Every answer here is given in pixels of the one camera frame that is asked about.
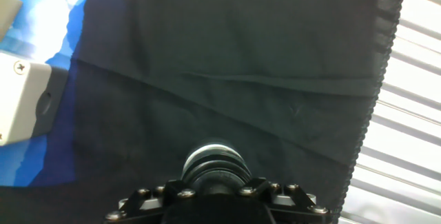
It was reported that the grey box with red button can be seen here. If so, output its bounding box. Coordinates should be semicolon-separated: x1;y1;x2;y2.
0;51;70;147

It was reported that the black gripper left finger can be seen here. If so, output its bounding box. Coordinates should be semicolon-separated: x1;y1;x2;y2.
104;179;199;224

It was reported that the black cloth with blue print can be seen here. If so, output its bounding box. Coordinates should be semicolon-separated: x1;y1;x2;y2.
0;0;409;224

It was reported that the clear glass jar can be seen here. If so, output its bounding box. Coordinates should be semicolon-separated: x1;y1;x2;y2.
184;141;244;165

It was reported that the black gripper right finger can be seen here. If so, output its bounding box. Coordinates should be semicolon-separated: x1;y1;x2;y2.
238;177;334;224

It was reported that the wooden cube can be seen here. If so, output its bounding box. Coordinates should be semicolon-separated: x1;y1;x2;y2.
0;0;23;42

